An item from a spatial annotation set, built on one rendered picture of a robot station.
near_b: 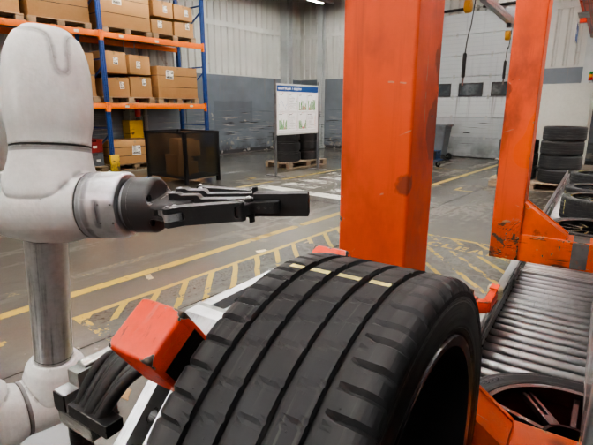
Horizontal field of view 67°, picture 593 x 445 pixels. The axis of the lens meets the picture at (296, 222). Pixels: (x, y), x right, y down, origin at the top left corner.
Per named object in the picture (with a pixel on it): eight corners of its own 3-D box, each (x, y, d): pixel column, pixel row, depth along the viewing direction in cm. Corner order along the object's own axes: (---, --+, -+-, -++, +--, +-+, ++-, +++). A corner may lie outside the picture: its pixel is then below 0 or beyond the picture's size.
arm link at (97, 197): (81, 248, 59) (123, 248, 58) (66, 179, 56) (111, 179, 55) (117, 225, 67) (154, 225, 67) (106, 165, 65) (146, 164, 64)
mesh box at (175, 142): (185, 185, 836) (182, 132, 812) (146, 178, 915) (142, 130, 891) (221, 180, 901) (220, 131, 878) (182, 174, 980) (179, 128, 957)
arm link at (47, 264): (13, 415, 134) (88, 384, 150) (33, 449, 124) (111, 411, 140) (-15, 162, 109) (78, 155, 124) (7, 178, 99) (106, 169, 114)
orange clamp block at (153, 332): (187, 399, 54) (147, 364, 48) (145, 378, 58) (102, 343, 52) (219, 349, 58) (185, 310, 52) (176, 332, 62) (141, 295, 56)
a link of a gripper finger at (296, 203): (253, 192, 58) (252, 193, 57) (308, 192, 57) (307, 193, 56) (256, 214, 59) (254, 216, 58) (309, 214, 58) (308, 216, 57)
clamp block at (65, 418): (92, 444, 68) (87, 414, 67) (58, 422, 73) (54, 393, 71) (121, 426, 72) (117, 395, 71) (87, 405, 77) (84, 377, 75)
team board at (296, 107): (283, 177, 930) (283, 79, 882) (266, 176, 961) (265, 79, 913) (326, 170, 1042) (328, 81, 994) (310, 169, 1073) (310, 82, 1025)
